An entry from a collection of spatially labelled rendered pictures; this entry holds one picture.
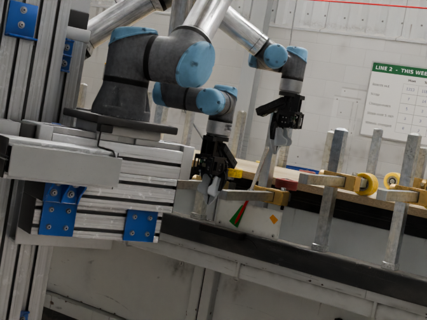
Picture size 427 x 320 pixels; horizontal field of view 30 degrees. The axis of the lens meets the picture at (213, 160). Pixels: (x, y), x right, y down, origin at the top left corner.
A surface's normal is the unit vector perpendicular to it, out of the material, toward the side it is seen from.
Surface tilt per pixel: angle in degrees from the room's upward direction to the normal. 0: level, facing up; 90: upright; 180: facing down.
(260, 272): 90
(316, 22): 90
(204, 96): 90
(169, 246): 90
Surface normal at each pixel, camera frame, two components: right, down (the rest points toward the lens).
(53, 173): 0.53, 0.14
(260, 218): -0.54, -0.05
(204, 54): 0.89, 0.27
